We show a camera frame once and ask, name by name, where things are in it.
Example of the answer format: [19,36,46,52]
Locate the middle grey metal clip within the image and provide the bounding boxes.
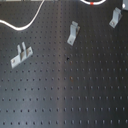
[67,21,80,45]

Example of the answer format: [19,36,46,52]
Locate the grey metal clip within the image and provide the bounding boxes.
[10,43,33,68]
[67,21,80,45]
[109,8,122,28]

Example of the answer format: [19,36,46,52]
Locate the left grey metal clip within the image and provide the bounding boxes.
[10,43,33,68]

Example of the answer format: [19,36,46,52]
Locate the right grey metal clip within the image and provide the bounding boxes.
[109,8,122,28]

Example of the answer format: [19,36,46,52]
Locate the white cable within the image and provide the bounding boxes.
[0,0,46,31]

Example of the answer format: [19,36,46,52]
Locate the white ring with red mark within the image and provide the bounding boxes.
[79,0,107,7]

